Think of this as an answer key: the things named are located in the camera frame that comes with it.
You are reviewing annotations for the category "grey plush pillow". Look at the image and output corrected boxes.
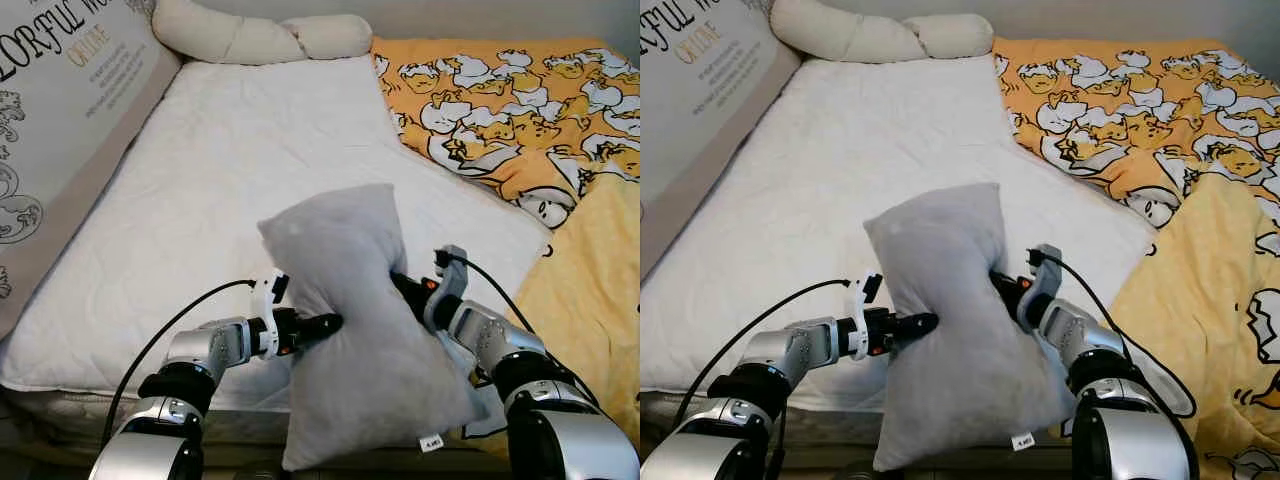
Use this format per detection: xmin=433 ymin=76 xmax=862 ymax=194
xmin=258 ymin=183 xmax=491 ymax=473
xmin=863 ymin=182 xmax=1081 ymax=473

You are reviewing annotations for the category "yellow cartoon egg blanket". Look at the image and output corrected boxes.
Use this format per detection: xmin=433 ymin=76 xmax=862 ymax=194
xmin=993 ymin=38 xmax=1280 ymax=480
xmin=372 ymin=38 xmax=641 ymax=471

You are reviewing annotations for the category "white quilted mattress pad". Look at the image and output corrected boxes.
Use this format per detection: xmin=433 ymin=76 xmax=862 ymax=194
xmin=0 ymin=55 xmax=553 ymax=416
xmin=640 ymin=55 xmax=1159 ymax=416

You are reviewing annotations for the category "grey bed base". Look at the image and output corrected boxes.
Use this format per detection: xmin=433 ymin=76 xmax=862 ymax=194
xmin=0 ymin=385 xmax=301 ymax=471
xmin=640 ymin=390 xmax=891 ymax=471

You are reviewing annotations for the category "cream knotted bolster cushion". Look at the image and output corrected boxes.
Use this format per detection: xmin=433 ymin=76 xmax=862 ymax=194
xmin=770 ymin=0 xmax=995 ymax=64
xmin=152 ymin=0 xmax=373 ymax=66

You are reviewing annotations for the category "grey printed headboard cushion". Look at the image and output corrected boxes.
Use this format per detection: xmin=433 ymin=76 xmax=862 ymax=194
xmin=640 ymin=0 xmax=801 ymax=281
xmin=0 ymin=0 xmax=183 ymax=341

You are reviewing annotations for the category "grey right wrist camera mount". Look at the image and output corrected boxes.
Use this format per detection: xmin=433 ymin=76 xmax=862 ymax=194
xmin=1018 ymin=243 xmax=1063 ymax=331
xmin=425 ymin=245 xmax=469 ymax=333

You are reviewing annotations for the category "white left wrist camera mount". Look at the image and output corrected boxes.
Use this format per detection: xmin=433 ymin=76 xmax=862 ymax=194
xmin=250 ymin=268 xmax=292 ymax=358
xmin=848 ymin=270 xmax=884 ymax=359

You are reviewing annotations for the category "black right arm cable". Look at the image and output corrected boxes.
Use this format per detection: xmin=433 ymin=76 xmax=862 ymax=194
xmin=1035 ymin=250 xmax=1198 ymax=419
xmin=440 ymin=252 xmax=601 ymax=411

